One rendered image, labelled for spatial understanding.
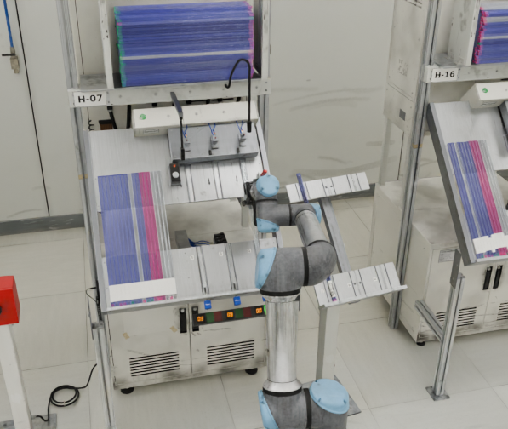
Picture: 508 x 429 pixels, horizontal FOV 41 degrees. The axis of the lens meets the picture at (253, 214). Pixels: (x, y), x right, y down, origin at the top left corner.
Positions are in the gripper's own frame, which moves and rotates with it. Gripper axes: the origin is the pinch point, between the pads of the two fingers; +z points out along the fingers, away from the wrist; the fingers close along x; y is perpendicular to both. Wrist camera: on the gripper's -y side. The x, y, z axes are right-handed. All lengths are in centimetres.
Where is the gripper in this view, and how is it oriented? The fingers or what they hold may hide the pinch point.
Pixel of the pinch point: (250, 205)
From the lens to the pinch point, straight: 262.0
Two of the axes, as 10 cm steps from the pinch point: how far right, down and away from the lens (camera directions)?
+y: -1.3, -9.9, 1.1
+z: -1.9, 1.3, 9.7
